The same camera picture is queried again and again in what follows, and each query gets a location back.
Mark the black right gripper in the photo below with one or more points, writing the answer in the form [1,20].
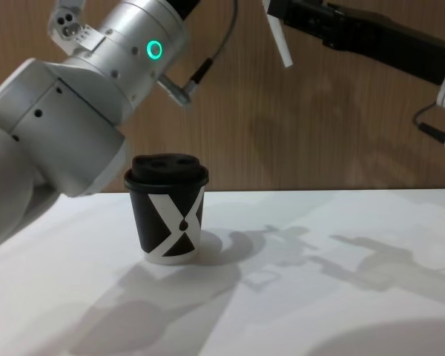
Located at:
[389,41]

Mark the white stir stick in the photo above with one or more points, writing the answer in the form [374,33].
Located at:
[282,42]

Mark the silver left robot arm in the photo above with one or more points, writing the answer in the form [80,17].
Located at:
[70,96]

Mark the black plastic cup lid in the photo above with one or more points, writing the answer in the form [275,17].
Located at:
[167,170]

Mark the black and white paper cup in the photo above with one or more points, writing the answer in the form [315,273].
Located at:
[167,226]

